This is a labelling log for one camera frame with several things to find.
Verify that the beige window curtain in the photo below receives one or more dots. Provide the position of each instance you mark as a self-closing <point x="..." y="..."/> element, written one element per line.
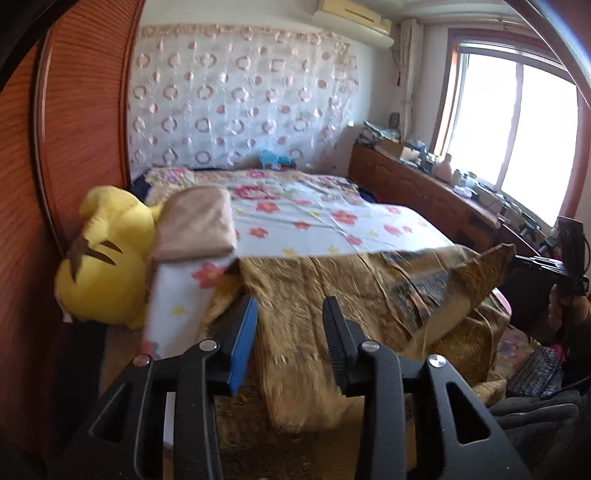
<point x="408" y="78"/>

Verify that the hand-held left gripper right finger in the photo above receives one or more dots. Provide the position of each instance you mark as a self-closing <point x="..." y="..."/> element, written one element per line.
<point x="334" y="341"/>

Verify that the white air conditioner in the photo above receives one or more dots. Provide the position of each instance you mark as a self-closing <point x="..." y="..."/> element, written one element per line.
<point x="355" y="18"/>

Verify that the open cardboard box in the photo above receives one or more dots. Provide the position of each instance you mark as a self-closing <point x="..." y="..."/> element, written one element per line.
<point x="392" y="147"/>

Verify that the peony print bedsheet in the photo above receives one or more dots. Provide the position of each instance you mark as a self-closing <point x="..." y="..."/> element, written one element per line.
<point x="171" y="177"/>

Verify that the circle patterned sheer curtain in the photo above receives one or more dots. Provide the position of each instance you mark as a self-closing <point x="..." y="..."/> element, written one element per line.
<point x="231" y="92"/>

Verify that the white plastic bottle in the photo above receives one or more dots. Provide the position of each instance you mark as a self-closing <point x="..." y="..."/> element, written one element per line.
<point x="444" y="168"/>

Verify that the blue plastic bag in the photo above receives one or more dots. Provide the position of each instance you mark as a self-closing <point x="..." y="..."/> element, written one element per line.
<point x="274" y="159"/>

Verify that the gold patterned blanket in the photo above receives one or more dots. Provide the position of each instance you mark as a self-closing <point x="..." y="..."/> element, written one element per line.
<point x="323" y="286"/>

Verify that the person's right hand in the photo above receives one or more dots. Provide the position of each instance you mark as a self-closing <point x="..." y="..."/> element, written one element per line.
<point x="568" y="318"/>

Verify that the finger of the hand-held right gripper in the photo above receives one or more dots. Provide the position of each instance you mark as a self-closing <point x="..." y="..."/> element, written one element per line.
<point x="538" y="264"/>

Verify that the pile of printed papers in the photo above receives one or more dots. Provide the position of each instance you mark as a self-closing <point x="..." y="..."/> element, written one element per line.
<point x="381" y="131"/>

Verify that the dark patterned cloth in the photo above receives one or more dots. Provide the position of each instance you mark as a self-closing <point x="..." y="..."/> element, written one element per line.
<point x="535" y="374"/>

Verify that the yellow plush toy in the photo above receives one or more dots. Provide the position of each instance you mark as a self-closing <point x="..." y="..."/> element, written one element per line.
<point x="111" y="277"/>

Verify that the wooden framed window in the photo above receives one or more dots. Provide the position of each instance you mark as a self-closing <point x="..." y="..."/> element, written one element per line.
<point x="498" y="124"/>

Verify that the white red-flower blanket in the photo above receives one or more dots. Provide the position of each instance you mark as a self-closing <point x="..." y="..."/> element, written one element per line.
<point x="323" y="221"/>

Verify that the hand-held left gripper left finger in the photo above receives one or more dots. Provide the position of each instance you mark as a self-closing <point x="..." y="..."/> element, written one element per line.
<point x="242" y="344"/>

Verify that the long wooden cabinet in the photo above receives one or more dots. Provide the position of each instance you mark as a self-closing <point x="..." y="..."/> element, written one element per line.
<point x="415" y="194"/>

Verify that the folded beige cloth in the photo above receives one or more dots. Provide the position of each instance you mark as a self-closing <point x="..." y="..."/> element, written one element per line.
<point x="198" y="226"/>

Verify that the person's grey clothing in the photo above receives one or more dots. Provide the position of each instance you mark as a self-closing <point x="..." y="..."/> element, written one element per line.
<point x="535" y="438"/>

